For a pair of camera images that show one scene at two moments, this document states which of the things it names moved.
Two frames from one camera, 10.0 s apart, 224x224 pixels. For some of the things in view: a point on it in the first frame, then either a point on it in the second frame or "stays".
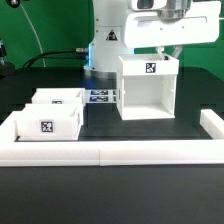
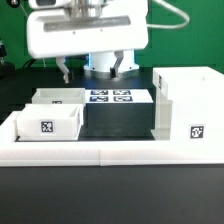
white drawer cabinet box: [146, 86] -> [189, 104]
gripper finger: [177, 50] -> [113, 72]
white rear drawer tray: [71, 96] stays
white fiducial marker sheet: [101, 96] stays
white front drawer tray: [49, 122] stays
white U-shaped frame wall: [112, 153] stays
